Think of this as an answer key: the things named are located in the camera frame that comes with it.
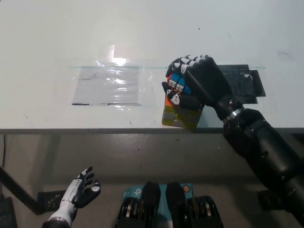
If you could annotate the big orange red yellow cube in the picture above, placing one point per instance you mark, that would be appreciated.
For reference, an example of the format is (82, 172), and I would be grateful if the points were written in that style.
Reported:
(185, 118)

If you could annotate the small multicolour studded cube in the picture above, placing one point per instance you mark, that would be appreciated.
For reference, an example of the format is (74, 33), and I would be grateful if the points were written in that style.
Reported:
(181, 82)

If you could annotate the black teal robot torso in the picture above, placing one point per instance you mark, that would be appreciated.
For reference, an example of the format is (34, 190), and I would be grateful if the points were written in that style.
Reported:
(174, 206)

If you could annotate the black tape patch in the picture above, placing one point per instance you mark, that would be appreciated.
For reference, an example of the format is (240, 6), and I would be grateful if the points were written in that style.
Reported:
(247, 88)

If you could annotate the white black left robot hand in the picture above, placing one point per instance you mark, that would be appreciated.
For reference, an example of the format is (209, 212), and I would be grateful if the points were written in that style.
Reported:
(78, 193)

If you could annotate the clear plastic sheet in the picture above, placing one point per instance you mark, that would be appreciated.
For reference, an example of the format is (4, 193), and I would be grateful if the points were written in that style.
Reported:
(105, 86)

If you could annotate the black table leg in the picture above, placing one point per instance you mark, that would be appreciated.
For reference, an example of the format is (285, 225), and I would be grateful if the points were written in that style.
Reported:
(17, 188)

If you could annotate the clear plastic film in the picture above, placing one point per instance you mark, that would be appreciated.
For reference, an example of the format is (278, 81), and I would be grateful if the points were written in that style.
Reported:
(146, 89)

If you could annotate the black box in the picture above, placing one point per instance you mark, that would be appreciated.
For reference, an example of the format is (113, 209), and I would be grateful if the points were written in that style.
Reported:
(7, 213)

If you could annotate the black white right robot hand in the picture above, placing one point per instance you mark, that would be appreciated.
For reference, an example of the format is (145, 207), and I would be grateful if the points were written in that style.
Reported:
(211, 83)

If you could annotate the black foot plate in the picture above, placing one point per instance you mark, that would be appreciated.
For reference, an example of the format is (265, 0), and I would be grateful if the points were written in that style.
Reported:
(51, 200)

